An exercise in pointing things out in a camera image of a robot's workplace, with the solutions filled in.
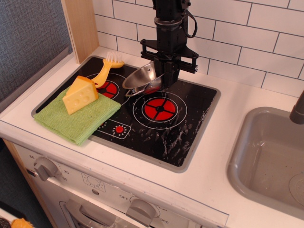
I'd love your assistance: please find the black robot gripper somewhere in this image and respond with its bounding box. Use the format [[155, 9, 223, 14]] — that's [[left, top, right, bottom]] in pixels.
[[140, 19, 199, 88]]

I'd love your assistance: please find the stainless steel bowl with handles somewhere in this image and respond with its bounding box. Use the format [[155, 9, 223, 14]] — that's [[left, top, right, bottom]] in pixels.
[[122, 61, 163, 97]]

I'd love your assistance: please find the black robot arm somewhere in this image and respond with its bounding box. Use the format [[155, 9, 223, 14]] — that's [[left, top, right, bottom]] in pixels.
[[140, 0, 199, 89]]

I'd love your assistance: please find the black toy cooktop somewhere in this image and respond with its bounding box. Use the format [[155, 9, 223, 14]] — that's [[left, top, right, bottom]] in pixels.
[[31, 56, 222, 173]]

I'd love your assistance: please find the yellow dish brush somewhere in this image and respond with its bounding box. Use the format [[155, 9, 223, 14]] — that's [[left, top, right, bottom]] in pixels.
[[92, 52, 124, 88]]

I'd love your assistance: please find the yellow cheese wedge toy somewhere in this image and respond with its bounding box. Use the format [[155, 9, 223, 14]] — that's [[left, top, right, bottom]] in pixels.
[[62, 76, 98, 115]]

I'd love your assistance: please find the green microfibre cloth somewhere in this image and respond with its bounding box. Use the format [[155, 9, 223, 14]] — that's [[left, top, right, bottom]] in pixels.
[[33, 89, 121, 146]]

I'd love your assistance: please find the grey plastic sink basin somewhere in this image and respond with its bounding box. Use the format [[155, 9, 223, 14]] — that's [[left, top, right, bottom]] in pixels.
[[228, 107, 304, 219]]

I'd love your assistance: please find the grey faucet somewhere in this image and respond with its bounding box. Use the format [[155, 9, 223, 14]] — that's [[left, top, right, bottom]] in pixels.
[[289, 91, 304, 124]]

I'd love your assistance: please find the grey oven temperature knob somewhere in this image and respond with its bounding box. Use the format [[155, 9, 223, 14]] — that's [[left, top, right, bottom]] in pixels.
[[126, 199, 156, 227]]

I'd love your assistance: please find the grey timer knob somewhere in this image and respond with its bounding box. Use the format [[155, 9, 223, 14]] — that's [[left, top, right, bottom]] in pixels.
[[34, 157, 58, 181]]

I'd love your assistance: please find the orange object bottom left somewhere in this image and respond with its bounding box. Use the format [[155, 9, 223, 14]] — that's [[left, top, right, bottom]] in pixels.
[[10, 218, 34, 228]]

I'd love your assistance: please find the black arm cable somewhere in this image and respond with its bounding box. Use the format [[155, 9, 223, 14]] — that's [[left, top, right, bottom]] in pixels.
[[184, 9, 198, 39]]

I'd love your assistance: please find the light wooden side post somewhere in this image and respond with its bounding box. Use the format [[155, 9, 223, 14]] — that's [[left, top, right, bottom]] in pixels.
[[61, 0, 99, 64]]

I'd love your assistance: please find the grey oven door handle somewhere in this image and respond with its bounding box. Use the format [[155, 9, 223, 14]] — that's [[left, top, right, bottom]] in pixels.
[[66, 199, 116, 228]]

